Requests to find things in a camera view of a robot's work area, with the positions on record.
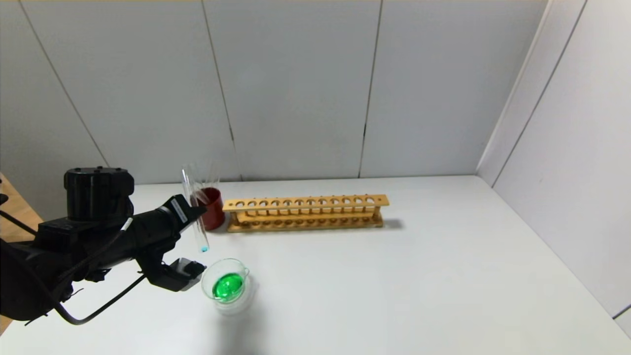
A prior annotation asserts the green mixed pigment liquid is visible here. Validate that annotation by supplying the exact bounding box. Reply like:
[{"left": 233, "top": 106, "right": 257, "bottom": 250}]
[{"left": 212, "top": 273, "right": 245, "bottom": 301}]

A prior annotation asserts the small clear glass beaker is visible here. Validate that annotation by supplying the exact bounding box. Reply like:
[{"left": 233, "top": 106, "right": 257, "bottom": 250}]
[{"left": 201, "top": 257, "right": 258, "bottom": 315}]

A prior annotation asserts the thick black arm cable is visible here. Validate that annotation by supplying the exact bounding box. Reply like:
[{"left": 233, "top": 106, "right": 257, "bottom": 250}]
[{"left": 49, "top": 274, "right": 148, "bottom": 326}]

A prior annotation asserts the blue-stained glass test tube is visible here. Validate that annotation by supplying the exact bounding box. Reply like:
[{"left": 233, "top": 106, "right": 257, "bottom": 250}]
[{"left": 181, "top": 166, "right": 211, "bottom": 254}]

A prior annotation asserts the wooden test tube rack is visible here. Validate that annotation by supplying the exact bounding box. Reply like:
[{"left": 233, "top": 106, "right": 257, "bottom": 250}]
[{"left": 222, "top": 194, "right": 390, "bottom": 233}]

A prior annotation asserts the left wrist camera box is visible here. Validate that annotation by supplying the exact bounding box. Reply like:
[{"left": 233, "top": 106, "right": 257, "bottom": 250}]
[{"left": 147, "top": 257, "right": 207, "bottom": 292}]

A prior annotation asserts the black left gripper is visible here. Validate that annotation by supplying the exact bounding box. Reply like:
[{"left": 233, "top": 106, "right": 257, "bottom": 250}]
[{"left": 130, "top": 194, "right": 208, "bottom": 259}]

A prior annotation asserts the red plastic cup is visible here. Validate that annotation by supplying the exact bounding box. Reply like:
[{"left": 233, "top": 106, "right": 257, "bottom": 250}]
[{"left": 190, "top": 187, "right": 227, "bottom": 232}]

